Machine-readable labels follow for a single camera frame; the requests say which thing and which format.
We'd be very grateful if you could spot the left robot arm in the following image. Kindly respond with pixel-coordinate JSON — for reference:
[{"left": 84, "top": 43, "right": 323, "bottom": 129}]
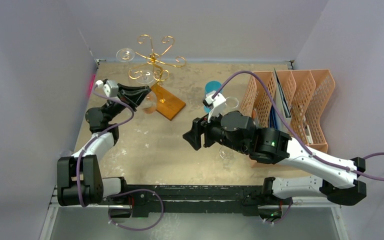
[{"left": 56, "top": 79, "right": 152, "bottom": 207}]

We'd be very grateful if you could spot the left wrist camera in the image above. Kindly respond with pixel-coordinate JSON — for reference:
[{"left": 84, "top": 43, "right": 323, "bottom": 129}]
[{"left": 95, "top": 79, "right": 119, "bottom": 98}]

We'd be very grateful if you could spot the blue plastic goblet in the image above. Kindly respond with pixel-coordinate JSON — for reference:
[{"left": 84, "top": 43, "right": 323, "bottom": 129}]
[{"left": 203, "top": 80, "right": 222, "bottom": 114}]

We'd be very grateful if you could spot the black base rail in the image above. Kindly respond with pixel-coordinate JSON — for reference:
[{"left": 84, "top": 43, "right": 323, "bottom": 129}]
[{"left": 47, "top": 184, "right": 342, "bottom": 220}]

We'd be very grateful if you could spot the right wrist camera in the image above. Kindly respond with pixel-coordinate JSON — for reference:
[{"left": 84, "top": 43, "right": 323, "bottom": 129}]
[{"left": 202, "top": 91, "right": 227, "bottom": 124}]

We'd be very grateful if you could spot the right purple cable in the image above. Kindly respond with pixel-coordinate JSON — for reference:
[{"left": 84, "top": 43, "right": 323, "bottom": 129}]
[{"left": 211, "top": 70, "right": 384, "bottom": 182}]

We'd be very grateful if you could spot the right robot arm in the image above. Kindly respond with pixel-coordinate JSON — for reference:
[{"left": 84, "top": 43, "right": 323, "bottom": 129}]
[{"left": 182, "top": 111, "right": 367, "bottom": 206}]

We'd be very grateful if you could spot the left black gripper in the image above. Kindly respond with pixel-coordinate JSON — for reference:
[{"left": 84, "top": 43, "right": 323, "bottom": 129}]
[{"left": 101, "top": 84, "right": 150, "bottom": 122}]

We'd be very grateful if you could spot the clear wine glass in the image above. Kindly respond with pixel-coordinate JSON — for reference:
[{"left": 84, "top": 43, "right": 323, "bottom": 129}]
[
  {"left": 136, "top": 69, "right": 157, "bottom": 114},
  {"left": 225, "top": 96, "right": 239, "bottom": 111},
  {"left": 219, "top": 146, "right": 235, "bottom": 161},
  {"left": 116, "top": 48, "right": 136, "bottom": 63}
]

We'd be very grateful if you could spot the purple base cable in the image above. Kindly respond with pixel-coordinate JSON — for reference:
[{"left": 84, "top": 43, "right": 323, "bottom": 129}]
[{"left": 108, "top": 188, "right": 165, "bottom": 232}]

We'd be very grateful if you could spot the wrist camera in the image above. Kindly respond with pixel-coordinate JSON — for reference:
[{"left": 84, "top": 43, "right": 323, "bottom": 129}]
[
  {"left": 202, "top": 91, "right": 227, "bottom": 124},
  {"left": 95, "top": 79, "right": 119, "bottom": 98}
]

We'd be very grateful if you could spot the orange plastic file organizer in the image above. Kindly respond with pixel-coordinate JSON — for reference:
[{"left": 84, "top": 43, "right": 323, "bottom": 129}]
[{"left": 239, "top": 69, "right": 336, "bottom": 153}]

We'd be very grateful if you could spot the gold wire wine glass rack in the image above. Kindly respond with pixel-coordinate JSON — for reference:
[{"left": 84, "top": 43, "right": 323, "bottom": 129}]
[{"left": 128, "top": 34, "right": 187, "bottom": 121}]

